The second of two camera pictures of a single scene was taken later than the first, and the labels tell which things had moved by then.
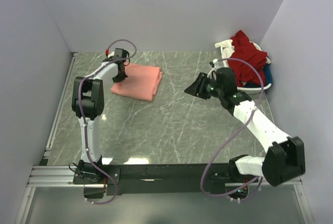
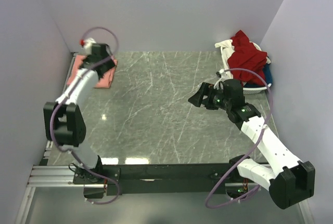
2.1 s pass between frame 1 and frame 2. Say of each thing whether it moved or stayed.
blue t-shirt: stayed
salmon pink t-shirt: moved
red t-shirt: stayed
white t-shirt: stayed
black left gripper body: moved
